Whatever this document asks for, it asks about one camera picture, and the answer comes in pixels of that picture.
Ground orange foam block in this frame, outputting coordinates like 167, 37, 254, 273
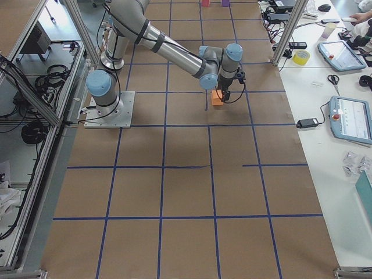
211, 89, 224, 106

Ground yellow tape roll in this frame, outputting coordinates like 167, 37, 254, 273
292, 49, 310, 66

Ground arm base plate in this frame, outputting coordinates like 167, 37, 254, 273
84, 91, 135, 128

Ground black scissors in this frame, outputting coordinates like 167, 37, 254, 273
327, 74, 341, 96

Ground black power adapter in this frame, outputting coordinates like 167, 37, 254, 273
296, 117, 319, 128

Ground red foam block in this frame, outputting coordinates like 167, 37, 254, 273
201, 0, 210, 8

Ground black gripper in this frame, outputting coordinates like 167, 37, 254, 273
217, 76, 233, 102

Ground purple foam block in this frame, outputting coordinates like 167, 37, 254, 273
221, 0, 230, 7

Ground paper cup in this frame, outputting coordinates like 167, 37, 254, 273
321, 22, 337, 39

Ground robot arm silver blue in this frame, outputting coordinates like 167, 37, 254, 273
86, 1, 245, 121

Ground aluminium frame post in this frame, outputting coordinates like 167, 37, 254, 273
272, 0, 308, 66

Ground blue teach pendant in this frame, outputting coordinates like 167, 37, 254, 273
329, 96, 371, 145
317, 41, 367, 71

